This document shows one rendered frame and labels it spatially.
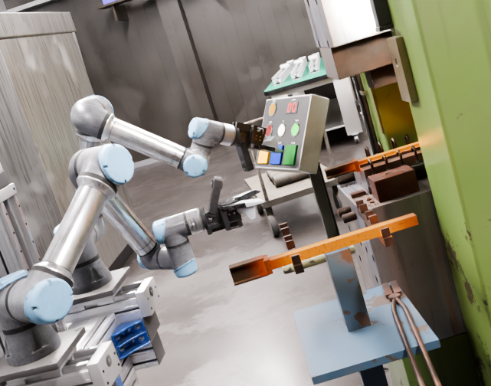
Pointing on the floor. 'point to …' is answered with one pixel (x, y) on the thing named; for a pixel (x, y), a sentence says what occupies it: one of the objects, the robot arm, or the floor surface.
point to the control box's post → (323, 204)
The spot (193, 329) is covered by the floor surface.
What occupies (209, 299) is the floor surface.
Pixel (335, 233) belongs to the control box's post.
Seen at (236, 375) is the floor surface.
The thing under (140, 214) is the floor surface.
